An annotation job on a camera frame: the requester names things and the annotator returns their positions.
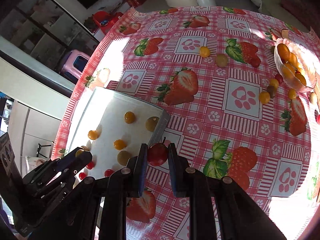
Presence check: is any green-brown kiwi berry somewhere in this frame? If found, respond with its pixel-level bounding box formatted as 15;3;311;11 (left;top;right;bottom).
117;151;132;166

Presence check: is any red cherry tomato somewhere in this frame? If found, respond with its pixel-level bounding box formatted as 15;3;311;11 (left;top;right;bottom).
147;137;169;166
86;161;95;170
274;74;283;85

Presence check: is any yellow cherry tomato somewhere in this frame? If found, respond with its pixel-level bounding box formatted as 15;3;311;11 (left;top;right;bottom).
269;79;279;89
113;139;127;151
199;46;210;58

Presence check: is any yellow-green cherry tomato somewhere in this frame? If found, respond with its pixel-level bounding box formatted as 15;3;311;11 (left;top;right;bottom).
75;149;84;157

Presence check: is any white square tray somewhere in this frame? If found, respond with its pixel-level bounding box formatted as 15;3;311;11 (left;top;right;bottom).
65;87;170;179

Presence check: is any green fruit in tray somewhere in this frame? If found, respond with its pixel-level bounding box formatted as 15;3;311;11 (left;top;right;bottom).
145;116;159;132

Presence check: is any orange tomato in tray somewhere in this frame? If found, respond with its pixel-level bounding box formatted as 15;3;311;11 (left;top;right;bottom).
124;111;136;124

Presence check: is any pink plastic stool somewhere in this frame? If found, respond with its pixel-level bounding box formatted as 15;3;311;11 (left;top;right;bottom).
59;49;89;84

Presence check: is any orange cherry tomato centre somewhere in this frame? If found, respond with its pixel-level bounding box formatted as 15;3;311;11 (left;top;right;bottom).
259;91;271;105

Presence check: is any pink strawberry print tablecloth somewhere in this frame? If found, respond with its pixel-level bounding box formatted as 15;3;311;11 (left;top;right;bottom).
52;6;319;239

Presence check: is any dark brown cherry tomato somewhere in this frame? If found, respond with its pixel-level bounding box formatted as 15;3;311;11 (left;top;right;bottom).
266;85;277;98

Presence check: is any green-brown fruit far left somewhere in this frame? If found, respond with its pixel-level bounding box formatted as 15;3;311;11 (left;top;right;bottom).
215;54;228;67

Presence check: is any yellow tomato right of bowl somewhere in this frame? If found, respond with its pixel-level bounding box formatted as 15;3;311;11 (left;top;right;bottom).
287;88;297;100

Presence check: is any dark red tomato on print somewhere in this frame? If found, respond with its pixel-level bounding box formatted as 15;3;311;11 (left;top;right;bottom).
250;56;261;68

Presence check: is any pale green fruit by bowl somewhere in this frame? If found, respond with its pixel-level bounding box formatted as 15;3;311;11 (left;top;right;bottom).
309;92;317;105

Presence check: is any large orange kumquat in bowl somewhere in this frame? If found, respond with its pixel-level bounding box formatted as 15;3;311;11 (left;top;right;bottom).
277;43;291;63

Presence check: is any red plastic stool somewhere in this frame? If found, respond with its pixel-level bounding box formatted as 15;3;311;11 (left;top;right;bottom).
92;11;123;35

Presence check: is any clear glass fruit bowl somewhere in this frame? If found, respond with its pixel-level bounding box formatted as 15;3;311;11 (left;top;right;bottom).
274;38;319;93

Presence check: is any beige armchair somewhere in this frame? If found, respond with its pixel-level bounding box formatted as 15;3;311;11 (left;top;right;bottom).
259;0;310;33

